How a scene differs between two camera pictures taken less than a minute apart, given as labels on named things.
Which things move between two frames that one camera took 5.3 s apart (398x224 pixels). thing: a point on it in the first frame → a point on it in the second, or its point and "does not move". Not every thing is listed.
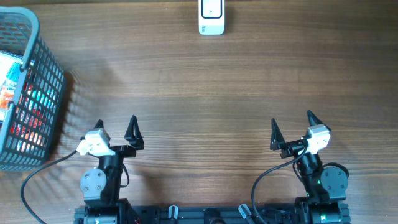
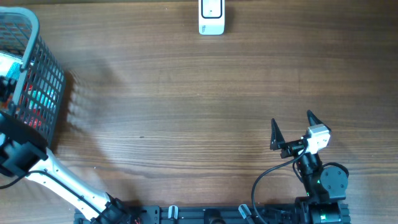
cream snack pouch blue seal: [10, 70] does not move
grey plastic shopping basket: [28, 130] does not move
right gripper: [278, 142] does not move
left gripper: [135, 140] → [7, 85]
